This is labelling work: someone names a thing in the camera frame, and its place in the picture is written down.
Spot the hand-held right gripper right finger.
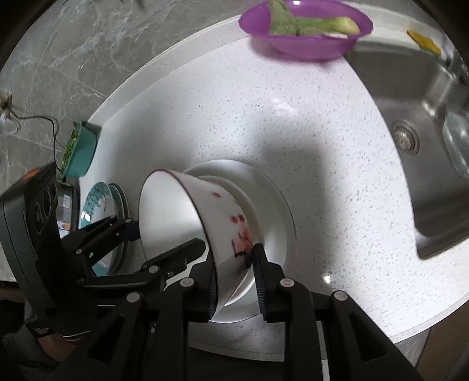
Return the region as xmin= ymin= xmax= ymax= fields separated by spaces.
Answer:
xmin=252 ymin=242 xmax=422 ymax=381

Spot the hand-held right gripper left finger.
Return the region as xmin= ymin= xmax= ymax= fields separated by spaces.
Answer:
xmin=60 ymin=253 xmax=220 ymax=381

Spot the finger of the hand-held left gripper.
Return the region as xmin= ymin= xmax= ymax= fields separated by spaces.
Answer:
xmin=62 ymin=216 xmax=142 ymax=265
xmin=77 ymin=238 xmax=206 ymax=294

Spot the white printed bowl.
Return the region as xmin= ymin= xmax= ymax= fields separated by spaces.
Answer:
xmin=138 ymin=168 xmax=257 ymax=319

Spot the small teal floral plate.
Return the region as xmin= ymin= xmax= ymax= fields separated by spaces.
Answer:
xmin=79 ymin=181 xmax=123 ymax=277

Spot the white deep plate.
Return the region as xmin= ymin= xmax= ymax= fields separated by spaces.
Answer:
xmin=182 ymin=159 xmax=297 ymax=324

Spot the black appliance with label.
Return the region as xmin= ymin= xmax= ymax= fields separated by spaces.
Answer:
xmin=55 ymin=182 xmax=80 ymax=239

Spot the teal plastic bowl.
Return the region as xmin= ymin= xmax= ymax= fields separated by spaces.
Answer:
xmin=60 ymin=120 xmax=102 ymax=179

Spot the green leafy vegetable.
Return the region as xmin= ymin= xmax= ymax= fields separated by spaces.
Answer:
xmin=60 ymin=121 xmax=83 ymax=174

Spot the sink drain strainer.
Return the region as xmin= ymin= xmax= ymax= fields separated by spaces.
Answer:
xmin=390 ymin=121 xmax=421 ymax=152

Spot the stainless steel sink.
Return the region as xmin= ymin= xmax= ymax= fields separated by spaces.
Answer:
xmin=344 ymin=37 xmax=469 ymax=261

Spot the purple plastic bowl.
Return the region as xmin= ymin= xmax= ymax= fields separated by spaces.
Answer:
xmin=239 ymin=0 xmax=374 ymax=62

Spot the clear glass container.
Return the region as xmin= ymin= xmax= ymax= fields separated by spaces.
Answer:
xmin=441 ymin=106 xmax=469 ymax=180

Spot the green vegetable piece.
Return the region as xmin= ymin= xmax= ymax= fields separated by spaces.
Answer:
xmin=267 ymin=0 xmax=298 ymax=36
xmin=295 ymin=16 xmax=361 ymax=37

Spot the yellow sponge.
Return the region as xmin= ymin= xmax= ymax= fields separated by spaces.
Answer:
xmin=407 ymin=29 xmax=442 ymax=56

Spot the white plug with cable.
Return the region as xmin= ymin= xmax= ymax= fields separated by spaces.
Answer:
xmin=0 ymin=109 xmax=20 ymax=135

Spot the thin black cable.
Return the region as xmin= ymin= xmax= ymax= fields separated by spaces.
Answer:
xmin=7 ymin=106 xmax=61 ymax=174

